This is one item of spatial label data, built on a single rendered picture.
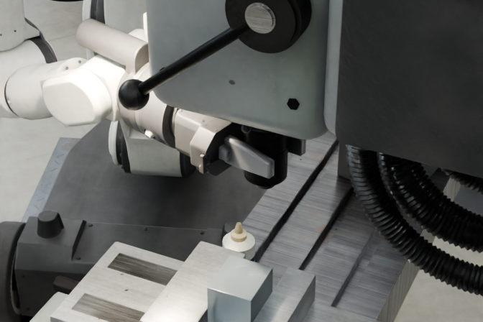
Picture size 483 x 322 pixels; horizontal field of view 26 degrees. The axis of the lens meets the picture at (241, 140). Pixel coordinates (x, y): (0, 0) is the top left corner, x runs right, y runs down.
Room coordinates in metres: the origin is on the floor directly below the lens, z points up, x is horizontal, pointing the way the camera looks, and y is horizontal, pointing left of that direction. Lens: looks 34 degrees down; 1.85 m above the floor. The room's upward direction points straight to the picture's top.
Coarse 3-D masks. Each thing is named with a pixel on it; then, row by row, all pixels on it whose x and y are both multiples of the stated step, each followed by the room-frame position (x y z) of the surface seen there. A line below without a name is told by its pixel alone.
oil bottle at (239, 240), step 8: (240, 224) 1.00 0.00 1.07; (232, 232) 1.00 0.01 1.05; (240, 232) 0.99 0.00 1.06; (224, 240) 1.00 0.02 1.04; (232, 240) 0.99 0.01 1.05; (240, 240) 0.99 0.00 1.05; (248, 240) 0.99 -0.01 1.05; (232, 248) 0.98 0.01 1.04; (240, 248) 0.98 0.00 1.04; (248, 248) 0.98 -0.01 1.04; (248, 256) 0.98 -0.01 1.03
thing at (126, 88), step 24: (240, 0) 0.79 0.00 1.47; (264, 0) 0.78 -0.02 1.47; (288, 0) 0.77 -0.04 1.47; (240, 24) 0.79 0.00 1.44; (264, 24) 0.78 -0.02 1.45; (288, 24) 0.77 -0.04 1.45; (216, 48) 0.80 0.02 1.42; (264, 48) 0.78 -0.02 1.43; (168, 72) 0.82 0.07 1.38; (120, 96) 0.83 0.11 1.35; (144, 96) 0.83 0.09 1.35
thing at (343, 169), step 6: (342, 144) 1.25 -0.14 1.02; (342, 150) 1.25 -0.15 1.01; (342, 156) 1.24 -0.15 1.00; (342, 162) 1.24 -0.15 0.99; (378, 162) 1.21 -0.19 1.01; (342, 168) 1.24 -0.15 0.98; (348, 168) 1.24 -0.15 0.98; (426, 168) 1.22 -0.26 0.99; (432, 168) 1.24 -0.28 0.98; (342, 174) 1.24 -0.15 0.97; (348, 174) 1.24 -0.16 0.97; (432, 174) 1.25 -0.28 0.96; (384, 180) 1.21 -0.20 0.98
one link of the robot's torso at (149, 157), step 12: (84, 0) 1.65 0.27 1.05; (84, 12) 1.64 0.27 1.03; (120, 120) 1.65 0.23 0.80; (120, 132) 1.73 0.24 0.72; (132, 132) 1.68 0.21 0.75; (120, 144) 1.72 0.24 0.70; (132, 144) 1.69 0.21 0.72; (144, 144) 1.68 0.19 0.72; (156, 144) 1.68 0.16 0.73; (120, 156) 1.70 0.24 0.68; (132, 156) 1.69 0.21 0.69; (144, 156) 1.69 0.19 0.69; (156, 156) 1.69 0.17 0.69; (168, 156) 1.69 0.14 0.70; (180, 156) 1.69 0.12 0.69; (132, 168) 1.70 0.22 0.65; (144, 168) 1.70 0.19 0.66; (156, 168) 1.70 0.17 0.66; (168, 168) 1.69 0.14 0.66; (180, 168) 1.69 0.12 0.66; (192, 168) 1.71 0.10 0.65
